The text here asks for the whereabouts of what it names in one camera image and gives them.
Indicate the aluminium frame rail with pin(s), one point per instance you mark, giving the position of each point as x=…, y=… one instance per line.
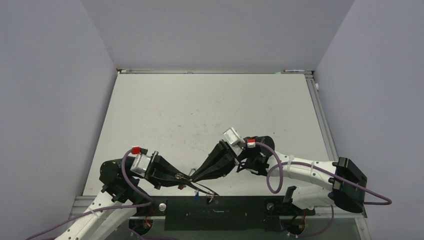
x=322, y=120
x=179, y=71

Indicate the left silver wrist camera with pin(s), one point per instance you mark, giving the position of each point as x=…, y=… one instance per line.
x=140, y=164

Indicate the aluminium frame rail back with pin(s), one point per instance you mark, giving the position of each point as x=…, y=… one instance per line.
x=179, y=71

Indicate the aluminium frame rail right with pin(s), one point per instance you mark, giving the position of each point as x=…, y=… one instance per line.
x=322, y=120

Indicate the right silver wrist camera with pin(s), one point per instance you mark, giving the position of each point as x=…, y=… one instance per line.
x=232, y=137

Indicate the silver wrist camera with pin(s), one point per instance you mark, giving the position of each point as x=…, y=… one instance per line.
x=140, y=164
x=232, y=137

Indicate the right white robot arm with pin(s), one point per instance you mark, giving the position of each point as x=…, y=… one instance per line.
x=306, y=183

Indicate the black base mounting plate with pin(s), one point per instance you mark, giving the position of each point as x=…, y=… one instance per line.
x=222, y=213

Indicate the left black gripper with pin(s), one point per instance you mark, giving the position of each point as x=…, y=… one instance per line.
x=159, y=167

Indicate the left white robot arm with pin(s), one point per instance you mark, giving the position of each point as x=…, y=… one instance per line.
x=120, y=195

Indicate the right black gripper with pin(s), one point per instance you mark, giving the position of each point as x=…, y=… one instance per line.
x=224, y=156

